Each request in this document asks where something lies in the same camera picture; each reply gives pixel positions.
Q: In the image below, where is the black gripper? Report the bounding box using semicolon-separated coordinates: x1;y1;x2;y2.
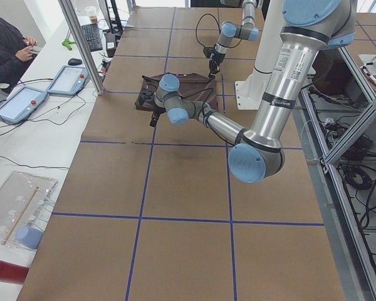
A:
203;47;226;77
138;88;163;127

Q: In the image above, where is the dark brown t-shirt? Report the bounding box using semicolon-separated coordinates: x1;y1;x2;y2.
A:
135;73;219;110

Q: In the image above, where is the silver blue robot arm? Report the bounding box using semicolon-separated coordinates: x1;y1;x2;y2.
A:
150;1;357;183
203;0;259;78

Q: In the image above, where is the far blue teach pendant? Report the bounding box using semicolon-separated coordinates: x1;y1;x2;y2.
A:
46;65;88;96

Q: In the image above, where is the blue teach pendant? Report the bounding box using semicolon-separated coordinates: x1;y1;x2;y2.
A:
0;86;48;124
46;65;88;96

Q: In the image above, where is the black computer mouse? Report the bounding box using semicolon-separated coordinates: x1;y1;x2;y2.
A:
68;58;83;66

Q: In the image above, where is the black keyboard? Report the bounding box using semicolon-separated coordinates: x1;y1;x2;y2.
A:
80;24;103;51

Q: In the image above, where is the paper coffee cup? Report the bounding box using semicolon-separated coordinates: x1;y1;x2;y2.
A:
85;6;98;24

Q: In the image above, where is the near blue teach pendant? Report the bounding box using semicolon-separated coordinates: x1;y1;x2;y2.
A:
0;86;48;124

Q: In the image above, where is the person in black shirt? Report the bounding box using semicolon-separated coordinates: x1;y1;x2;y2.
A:
0;17;37;93

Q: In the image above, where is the clear plastic bag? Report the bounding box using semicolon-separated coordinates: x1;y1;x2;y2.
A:
0;171;58;250

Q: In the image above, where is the light blue cup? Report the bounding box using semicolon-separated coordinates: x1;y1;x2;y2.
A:
16;226;43;250

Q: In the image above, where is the red cylinder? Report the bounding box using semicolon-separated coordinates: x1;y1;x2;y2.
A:
0;260;29;285

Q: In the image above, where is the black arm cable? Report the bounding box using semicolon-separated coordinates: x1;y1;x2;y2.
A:
195;13;245;54
175;87;215;107

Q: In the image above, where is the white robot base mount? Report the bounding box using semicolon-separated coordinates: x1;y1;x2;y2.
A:
235;0;285;110

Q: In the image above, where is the aluminium frame post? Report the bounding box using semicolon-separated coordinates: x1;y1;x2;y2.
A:
58;0;105;95

